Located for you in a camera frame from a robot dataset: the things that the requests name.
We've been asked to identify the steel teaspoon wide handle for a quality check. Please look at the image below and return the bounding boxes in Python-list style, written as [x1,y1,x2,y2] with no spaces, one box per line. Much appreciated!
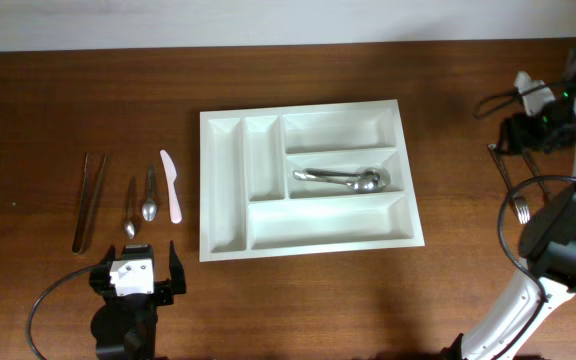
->
[141,164,158,222]

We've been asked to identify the large steel spoon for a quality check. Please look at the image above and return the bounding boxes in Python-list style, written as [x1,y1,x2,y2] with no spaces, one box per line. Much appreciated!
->
[292,170,386,194]
[305,168,385,181]

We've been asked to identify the steel fork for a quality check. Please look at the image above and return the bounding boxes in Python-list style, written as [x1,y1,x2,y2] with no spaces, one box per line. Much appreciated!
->
[521,148,552,203]
[487,144,531,225]

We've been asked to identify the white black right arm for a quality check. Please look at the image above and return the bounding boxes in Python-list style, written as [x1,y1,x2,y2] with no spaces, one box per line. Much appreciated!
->
[440,47,576,360]

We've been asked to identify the small steel teaspoon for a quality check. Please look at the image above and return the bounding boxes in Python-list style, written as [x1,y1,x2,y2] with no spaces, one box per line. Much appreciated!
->
[123,177,136,239]

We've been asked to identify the white plastic cutlery tray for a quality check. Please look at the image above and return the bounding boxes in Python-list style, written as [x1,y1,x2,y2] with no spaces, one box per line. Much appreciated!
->
[199,100,424,262]

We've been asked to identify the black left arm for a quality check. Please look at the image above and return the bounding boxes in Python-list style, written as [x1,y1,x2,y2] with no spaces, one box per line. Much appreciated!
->
[89,242,187,359]

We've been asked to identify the white plastic knife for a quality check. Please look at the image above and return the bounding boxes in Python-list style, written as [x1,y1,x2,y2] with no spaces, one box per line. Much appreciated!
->
[160,150,183,224]

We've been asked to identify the steel kitchen tongs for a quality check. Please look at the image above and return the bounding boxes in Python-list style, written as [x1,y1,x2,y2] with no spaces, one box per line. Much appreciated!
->
[71,153,107,255]

